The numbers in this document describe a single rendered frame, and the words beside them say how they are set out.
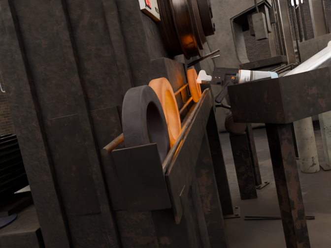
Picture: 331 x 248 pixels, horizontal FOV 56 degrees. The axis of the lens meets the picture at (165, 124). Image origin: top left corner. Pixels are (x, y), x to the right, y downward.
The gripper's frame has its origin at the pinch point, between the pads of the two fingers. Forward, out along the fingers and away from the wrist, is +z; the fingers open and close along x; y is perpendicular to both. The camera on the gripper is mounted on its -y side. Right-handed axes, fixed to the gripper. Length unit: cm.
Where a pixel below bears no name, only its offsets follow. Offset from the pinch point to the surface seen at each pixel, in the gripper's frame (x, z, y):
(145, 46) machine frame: 30.8, 15.7, 12.6
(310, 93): 45, -40, 0
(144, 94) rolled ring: 95, -2, 0
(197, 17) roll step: -1.9, 0.8, 28.7
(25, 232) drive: 28, 69, -73
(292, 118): 50, -35, -7
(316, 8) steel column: -868, -242, 206
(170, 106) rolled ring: 68, -2, -5
